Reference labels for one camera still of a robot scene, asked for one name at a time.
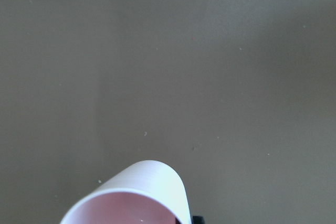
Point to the pink plastic cup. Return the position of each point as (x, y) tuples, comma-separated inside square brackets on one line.
[(145, 192)]

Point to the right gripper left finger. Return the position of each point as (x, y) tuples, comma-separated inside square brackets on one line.
[(178, 221)]

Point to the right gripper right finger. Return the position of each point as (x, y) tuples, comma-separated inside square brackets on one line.
[(197, 220)]

